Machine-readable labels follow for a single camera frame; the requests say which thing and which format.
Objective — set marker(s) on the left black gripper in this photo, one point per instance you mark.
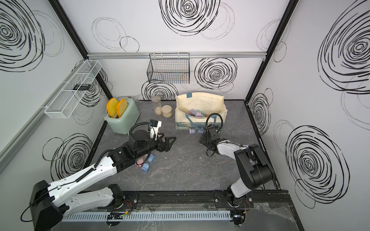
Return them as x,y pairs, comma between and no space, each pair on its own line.
166,147

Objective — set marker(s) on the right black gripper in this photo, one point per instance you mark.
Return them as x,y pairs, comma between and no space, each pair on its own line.
203,139

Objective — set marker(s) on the purple hourglass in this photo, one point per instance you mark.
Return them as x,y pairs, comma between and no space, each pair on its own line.
196,113
194,131

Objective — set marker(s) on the blue hourglass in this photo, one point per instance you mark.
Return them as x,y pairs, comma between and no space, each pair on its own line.
146,164

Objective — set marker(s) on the pink hourglass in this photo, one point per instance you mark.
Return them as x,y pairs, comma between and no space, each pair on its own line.
141,161

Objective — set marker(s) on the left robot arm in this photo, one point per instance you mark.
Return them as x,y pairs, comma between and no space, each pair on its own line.
50,203

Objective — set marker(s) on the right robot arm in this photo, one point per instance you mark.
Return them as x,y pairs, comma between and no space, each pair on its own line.
254,167

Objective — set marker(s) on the cream canvas tote bag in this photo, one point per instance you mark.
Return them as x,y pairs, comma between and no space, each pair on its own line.
211,105

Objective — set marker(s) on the tall glass jar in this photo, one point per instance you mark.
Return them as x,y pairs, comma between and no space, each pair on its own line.
156,100

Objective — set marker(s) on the mint green toaster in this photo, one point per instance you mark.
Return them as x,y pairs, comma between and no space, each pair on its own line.
128,119

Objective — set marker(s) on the right yellow toast slice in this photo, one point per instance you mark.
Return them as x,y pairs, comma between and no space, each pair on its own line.
121,107

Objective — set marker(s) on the yellow toast slice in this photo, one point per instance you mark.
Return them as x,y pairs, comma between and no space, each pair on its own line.
121,107
112,107

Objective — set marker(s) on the left yellow toast slice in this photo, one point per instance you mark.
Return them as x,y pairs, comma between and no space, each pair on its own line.
112,107

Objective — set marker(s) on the black item in shelf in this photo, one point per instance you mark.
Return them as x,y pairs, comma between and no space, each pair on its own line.
82,87

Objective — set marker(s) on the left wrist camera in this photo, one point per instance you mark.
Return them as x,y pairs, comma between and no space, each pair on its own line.
154,128

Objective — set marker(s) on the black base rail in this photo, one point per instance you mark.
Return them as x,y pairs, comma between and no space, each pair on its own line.
215,198

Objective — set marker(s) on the black wire basket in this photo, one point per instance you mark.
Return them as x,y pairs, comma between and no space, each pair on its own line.
172,68

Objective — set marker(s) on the white slotted cable duct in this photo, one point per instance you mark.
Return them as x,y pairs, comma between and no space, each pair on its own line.
150,216

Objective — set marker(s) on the white wire shelf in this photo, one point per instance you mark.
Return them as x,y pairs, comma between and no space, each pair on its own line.
65,102

